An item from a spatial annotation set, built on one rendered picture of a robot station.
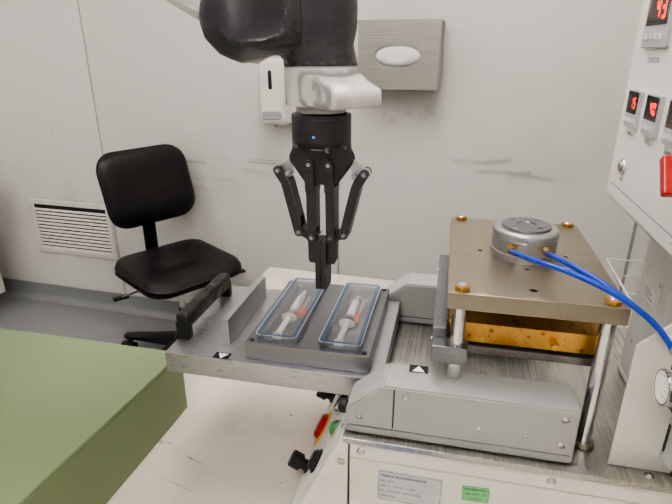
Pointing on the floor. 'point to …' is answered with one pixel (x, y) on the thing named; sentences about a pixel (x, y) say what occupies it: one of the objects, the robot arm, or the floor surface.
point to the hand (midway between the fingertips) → (323, 262)
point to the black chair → (162, 201)
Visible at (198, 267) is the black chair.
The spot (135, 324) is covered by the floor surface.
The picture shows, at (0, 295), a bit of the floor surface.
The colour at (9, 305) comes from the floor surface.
